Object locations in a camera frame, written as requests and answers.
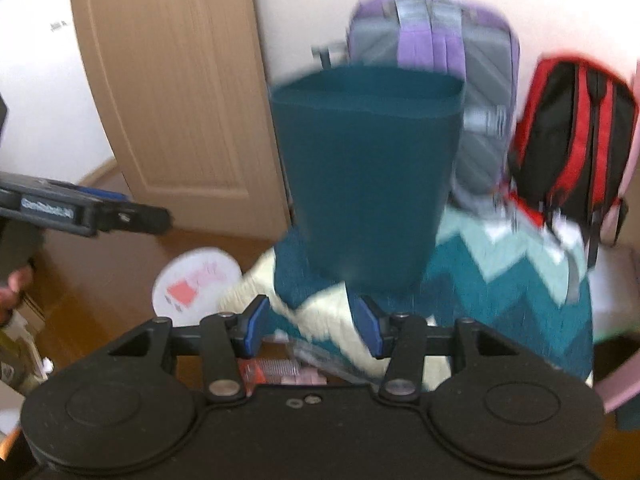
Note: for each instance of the dark metal rod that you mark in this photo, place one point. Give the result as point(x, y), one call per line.
point(327, 54)

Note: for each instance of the printed green packet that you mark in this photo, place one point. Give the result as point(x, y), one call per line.
point(12, 365)

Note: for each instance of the light wooden door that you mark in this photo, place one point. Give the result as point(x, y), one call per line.
point(170, 90)

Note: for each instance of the person's left hand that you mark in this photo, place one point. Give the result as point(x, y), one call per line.
point(17, 290)

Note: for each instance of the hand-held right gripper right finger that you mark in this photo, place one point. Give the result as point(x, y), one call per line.
point(371, 331)

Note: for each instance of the white wall switch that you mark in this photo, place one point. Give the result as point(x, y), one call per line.
point(58, 25)

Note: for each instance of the red black backpack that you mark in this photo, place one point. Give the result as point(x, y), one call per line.
point(575, 140)

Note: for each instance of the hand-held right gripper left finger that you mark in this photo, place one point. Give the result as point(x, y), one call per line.
point(257, 327)

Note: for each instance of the clear red snack wrapper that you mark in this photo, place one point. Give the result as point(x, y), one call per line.
point(280, 367)

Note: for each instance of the pink furniture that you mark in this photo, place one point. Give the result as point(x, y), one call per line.
point(616, 392)

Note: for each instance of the teal plastic trash bin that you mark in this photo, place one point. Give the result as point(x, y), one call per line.
point(365, 180)

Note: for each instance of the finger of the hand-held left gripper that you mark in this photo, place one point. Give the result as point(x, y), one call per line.
point(140, 219)

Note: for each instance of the purple grey backpack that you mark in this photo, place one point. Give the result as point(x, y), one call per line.
point(475, 85)

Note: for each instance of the white round paper disc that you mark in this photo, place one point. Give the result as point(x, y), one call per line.
point(195, 285)

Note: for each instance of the teal chevron quilted blanket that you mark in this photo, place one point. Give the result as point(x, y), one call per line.
point(480, 290)

